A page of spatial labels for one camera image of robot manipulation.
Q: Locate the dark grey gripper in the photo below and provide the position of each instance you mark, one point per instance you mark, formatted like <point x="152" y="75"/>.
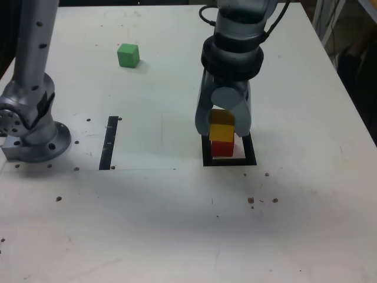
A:
<point x="232" y="85"/>

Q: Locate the yellow cube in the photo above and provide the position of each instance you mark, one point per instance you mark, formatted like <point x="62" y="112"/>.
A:
<point x="221" y="132"/>

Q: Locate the red cube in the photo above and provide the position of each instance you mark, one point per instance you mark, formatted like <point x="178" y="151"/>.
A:
<point x="222" y="148"/>

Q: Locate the green cube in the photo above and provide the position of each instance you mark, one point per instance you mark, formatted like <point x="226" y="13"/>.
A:
<point x="128" y="56"/>

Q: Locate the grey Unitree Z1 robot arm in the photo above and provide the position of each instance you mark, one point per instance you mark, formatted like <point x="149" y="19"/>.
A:
<point x="32" y="59"/>

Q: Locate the black tape square outline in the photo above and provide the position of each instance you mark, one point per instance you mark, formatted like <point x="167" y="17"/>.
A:
<point x="229" y="162"/>

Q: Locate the black tape strip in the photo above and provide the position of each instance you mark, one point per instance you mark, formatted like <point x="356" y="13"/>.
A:
<point x="107" y="147"/>

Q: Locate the white metal frame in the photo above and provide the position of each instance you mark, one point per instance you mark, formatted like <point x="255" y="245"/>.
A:
<point x="324" y="20"/>

